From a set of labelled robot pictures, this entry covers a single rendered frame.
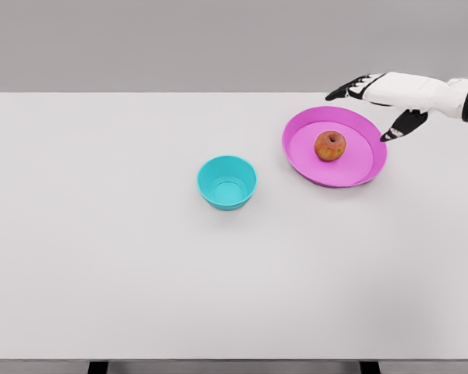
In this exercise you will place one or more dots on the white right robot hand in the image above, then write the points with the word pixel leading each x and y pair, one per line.
pixel 398 91

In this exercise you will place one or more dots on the red-yellow apple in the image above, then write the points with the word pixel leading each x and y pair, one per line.
pixel 330 146

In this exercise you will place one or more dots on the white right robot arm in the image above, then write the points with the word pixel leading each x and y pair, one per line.
pixel 463 99

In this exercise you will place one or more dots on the pink plate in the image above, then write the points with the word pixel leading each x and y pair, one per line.
pixel 351 167

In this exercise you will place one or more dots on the blue bowl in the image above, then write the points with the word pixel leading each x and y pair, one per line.
pixel 227 183

